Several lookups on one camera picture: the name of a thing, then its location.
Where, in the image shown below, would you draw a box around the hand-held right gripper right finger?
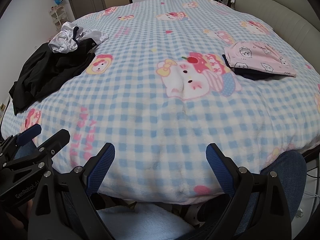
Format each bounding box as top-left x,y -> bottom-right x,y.
205,143 -> 292,240

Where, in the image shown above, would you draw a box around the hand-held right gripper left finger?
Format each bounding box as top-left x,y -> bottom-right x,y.
27,142 -> 116,240

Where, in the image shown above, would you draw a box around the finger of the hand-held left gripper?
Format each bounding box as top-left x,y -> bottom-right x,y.
0,129 -> 71,178
0,124 -> 42,157

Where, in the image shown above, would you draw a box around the white shirt with navy trim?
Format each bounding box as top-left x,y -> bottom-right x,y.
48,22 -> 110,54

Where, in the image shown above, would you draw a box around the black garment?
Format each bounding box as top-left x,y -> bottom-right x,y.
9,38 -> 97,115

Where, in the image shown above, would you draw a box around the person's right leg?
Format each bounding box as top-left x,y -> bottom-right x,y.
260,151 -> 307,240

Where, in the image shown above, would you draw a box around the blue checked cartoon blanket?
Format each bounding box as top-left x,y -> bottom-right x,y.
0,0 -> 320,205

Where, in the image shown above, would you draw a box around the navy garment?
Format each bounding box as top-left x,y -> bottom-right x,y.
223,55 -> 278,81

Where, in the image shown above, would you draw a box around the pink printed garment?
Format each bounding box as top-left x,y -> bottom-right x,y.
223,41 -> 297,78

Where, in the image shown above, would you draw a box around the white rack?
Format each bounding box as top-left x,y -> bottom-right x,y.
49,5 -> 69,33

